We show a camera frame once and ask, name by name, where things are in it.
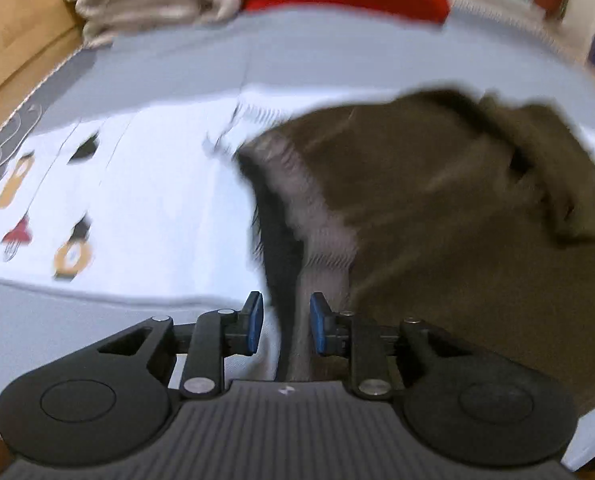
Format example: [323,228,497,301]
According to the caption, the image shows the wooden bed frame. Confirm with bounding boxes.
[0,0,84,153]

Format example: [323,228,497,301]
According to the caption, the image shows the brown corduroy pants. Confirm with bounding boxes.
[234,89,595,416]

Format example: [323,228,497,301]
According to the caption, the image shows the white printed cloth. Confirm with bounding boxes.
[0,82,595,308]

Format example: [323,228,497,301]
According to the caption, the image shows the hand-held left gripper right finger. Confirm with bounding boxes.
[310,292,478,401]

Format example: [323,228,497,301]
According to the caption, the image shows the grey bed sheet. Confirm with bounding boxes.
[0,0,595,471]

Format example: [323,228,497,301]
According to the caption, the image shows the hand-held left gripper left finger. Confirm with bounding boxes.
[97,291,265,401]

